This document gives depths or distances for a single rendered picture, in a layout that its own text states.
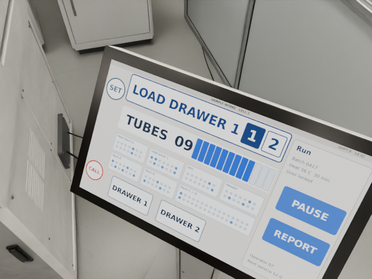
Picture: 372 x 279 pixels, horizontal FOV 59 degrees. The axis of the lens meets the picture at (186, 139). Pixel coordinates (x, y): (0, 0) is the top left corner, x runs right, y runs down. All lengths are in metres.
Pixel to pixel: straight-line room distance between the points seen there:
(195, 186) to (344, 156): 0.25
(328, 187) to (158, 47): 2.20
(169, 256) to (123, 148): 1.04
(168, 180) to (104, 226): 1.17
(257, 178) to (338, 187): 0.12
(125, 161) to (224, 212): 0.21
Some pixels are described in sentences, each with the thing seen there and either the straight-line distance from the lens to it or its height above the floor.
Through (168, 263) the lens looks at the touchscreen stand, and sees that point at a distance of 1.60.
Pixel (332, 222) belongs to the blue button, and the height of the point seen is 1.09.
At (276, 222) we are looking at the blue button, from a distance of 0.58.
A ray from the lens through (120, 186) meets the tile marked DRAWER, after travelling 0.65.
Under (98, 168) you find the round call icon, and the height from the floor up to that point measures 1.02.
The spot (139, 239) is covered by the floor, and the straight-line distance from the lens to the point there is 1.69.
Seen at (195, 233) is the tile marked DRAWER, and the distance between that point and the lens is 0.62.
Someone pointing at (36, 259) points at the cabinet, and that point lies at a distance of 1.35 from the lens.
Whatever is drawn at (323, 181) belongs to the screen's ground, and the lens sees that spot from 0.55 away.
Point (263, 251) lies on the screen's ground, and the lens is 0.60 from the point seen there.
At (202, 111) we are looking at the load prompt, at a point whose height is 1.16.
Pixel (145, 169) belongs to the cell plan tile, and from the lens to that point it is 0.62.
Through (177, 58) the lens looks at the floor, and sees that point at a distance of 2.51.
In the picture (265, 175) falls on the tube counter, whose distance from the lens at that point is 0.55.
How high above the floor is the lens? 1.57
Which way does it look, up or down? 53 degrees down
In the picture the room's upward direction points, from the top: 1 degrees clockwise
